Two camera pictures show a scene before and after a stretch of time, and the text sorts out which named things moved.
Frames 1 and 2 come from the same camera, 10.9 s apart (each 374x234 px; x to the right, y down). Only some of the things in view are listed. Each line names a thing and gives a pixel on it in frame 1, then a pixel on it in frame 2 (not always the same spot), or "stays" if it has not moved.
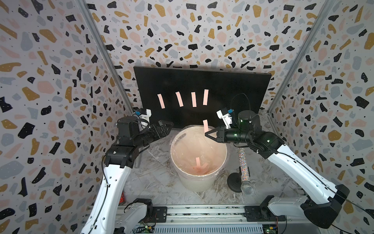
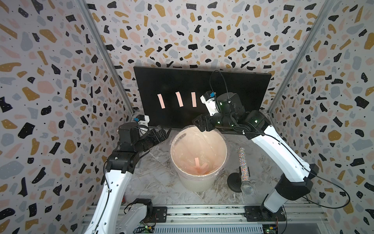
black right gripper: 222,136 → 203,123
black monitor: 189,97 stays
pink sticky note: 194,99 stays
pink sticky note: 161,100 stays
